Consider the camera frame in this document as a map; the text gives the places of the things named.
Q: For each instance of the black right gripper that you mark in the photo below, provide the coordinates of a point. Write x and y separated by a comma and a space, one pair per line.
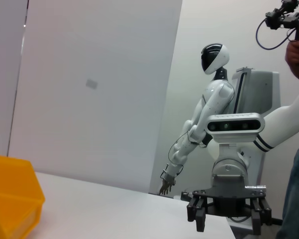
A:
228, 204

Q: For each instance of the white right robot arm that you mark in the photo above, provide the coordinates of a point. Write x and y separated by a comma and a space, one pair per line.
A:
284, 119

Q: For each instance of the bystander hand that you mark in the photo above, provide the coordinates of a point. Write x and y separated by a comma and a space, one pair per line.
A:
295, 56

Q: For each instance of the white humanoid robot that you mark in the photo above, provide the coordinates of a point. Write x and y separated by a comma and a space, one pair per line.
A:
214, 99

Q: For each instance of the grey robot docking stand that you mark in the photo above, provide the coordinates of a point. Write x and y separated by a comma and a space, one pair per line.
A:
261, 87

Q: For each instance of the white partition board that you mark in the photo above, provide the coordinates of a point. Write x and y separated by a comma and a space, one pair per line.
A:
102, 124

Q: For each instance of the yellow plastic storage bin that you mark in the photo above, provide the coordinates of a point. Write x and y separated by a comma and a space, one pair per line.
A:
12, 194

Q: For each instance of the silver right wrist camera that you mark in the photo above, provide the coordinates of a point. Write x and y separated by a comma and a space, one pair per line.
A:
235, 124

